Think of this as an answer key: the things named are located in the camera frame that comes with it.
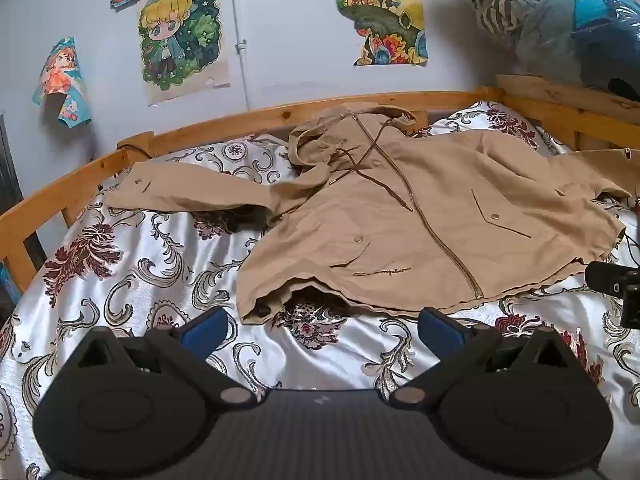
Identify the plastic bag of clothes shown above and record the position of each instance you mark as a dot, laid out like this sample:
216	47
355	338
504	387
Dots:
560	15

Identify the tan hooded jacket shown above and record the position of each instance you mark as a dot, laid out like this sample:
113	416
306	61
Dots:
390	220

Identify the wooden bed frame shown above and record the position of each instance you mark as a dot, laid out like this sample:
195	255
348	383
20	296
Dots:
210	126

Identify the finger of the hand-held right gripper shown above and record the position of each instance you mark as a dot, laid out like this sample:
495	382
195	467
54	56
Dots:
607	276

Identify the cartoon boy wall poster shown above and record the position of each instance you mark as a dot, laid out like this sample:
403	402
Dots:
180	35

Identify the dark furniture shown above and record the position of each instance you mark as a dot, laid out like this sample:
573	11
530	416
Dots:
10	175

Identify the floral satin bedsheet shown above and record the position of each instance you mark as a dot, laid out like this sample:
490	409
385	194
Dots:
150	260

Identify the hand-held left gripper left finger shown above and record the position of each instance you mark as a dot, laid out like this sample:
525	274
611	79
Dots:
206	331

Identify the landscape wall poster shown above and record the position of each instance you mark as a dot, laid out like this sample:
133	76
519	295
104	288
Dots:
382	10

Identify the curled cartoon girl poster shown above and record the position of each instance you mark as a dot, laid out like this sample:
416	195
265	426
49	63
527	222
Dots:
62	85

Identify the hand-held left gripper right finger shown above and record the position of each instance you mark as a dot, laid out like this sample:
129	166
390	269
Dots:
442	329

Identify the blue box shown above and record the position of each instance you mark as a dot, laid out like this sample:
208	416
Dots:
7	285

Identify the white wall pipe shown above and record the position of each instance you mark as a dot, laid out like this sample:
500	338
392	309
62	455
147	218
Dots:
241	45

